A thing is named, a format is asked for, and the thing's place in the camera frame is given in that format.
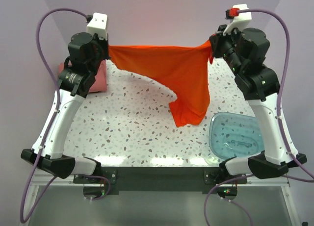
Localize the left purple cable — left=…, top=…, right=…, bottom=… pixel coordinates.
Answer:
left=19, top=8, right=112, bottom=224

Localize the orange t shirt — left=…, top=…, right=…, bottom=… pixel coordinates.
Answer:
left=109, top=41, right=213, bottom=127

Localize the folded pink t shirt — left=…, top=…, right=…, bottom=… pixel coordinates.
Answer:
left=57, top=61, right=107, bottom=98

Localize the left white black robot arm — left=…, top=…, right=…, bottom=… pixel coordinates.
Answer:
left=21, top=32, right=109, bottom=183

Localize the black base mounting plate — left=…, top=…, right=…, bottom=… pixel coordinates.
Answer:
left=73, top=167, right=233, bottom=196

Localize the purple cable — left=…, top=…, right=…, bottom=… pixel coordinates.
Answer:
left=203, top=8, right=314, bottom=226
left=19, top=8, right=112, bottom=224

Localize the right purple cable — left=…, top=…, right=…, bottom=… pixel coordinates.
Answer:
left=203, top=8, right=314, bottom=226

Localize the aluminium frame rail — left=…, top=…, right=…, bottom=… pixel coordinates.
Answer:
left=20, top=174, right=300, bottom=226

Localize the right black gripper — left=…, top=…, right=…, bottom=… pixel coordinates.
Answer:
left=210, top=23, right=246, bottom=76

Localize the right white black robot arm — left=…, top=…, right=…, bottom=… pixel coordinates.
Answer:
left=209, top=25, right=307, bottom=183

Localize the clear blue plastic bin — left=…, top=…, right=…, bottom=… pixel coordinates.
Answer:
left=209, top=112, right=264, bottom=160

